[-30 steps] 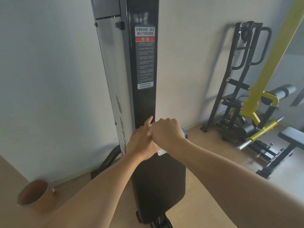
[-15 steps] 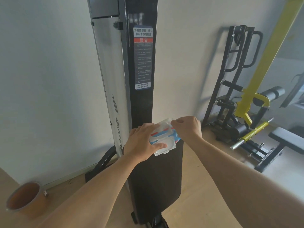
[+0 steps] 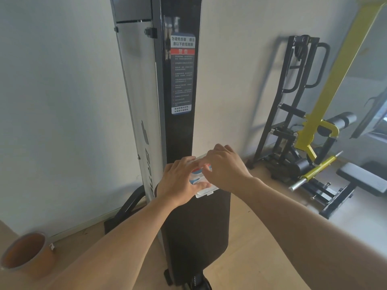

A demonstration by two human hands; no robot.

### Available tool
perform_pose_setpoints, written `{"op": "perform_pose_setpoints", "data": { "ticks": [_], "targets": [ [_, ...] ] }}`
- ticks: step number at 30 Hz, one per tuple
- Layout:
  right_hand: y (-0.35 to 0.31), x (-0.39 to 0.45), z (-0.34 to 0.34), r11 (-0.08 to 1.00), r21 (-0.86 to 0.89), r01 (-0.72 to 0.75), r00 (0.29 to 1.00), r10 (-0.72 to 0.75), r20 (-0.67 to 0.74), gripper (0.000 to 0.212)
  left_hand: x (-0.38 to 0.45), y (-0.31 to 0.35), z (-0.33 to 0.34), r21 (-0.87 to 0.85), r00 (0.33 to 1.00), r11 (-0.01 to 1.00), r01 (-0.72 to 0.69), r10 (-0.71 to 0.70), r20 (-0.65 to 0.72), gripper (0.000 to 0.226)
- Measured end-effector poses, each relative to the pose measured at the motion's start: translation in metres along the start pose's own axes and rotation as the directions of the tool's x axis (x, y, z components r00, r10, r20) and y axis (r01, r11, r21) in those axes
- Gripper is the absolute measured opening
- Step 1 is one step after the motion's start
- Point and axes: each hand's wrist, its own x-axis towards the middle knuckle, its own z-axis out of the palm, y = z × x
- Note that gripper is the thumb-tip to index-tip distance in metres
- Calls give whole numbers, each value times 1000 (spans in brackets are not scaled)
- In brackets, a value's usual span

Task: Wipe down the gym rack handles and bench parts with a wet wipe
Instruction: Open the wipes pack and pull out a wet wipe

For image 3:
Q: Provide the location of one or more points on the person's right hand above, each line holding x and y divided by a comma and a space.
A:
226, 169

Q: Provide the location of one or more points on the person's left hand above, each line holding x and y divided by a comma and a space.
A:
174, 184

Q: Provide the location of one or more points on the person's right fingers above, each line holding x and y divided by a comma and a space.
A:
216, 154

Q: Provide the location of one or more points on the person's left thumb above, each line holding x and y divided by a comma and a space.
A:
202, 186

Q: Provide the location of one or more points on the white plastic packet blue red print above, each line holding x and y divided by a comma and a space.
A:
208, 190

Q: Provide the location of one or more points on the person's left forearm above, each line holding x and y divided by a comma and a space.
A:
121, 247

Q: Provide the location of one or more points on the person's right forearm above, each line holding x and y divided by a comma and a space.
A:
302, 232

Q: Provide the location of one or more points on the black glossy upright machine panel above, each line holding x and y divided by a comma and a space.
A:
181, 129

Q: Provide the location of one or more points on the black curved base tube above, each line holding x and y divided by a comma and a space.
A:
127, 208

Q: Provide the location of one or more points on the warning label sticker red band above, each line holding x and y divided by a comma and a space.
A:
182, 75

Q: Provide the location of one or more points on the grey lettered machine side panel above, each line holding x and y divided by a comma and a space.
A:
142, 96

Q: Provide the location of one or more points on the black foam roller pad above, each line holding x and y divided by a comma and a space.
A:
340, 120

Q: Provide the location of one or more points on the black bolt knob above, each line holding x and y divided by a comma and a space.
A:
150, 32

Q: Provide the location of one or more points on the black flat bench pad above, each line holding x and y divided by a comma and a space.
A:
362, 178

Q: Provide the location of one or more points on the brown packing tape roll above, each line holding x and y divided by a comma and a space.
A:
27, 255

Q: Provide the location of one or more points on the black steel gym machine frame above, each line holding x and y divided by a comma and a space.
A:
287, 132

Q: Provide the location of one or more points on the dark leaning metal frame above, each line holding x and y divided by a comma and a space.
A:
370, 114

